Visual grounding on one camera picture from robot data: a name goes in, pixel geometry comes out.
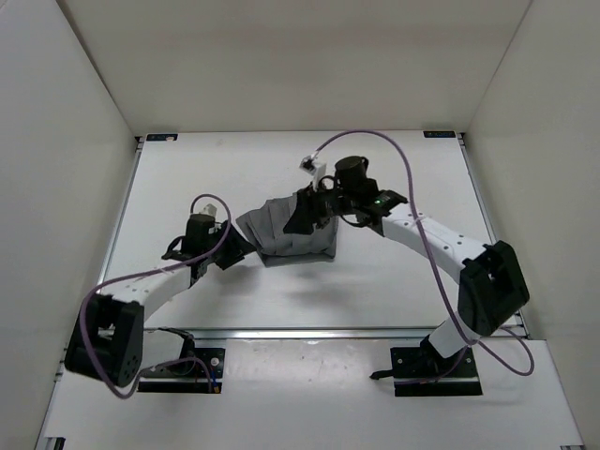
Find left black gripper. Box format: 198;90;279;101
205;218;257;270

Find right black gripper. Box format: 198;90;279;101
285;181;358;235

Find grey pleated skirt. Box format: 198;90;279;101
236;189;341;268

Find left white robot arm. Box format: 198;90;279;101
64;213;256;388

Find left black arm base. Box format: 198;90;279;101
137;327;226;395

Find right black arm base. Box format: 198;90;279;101
369;337;483;398

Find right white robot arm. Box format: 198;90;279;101
283;156;530;376

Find right corner label sticker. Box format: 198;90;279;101
423;130;457;139

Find corner label sticker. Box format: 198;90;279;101
145;133;178;142
423;130;457;139

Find left corner label sticker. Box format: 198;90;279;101
145;133;178;142

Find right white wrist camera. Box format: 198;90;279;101
300;154;326;190

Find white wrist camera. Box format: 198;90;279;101
200;203;218;218
300;154;326;190

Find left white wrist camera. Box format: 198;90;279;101
200;203;218;218

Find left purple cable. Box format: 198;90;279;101
79;193;233;400

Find aluminium table front rail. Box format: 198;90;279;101
188;327;433;340

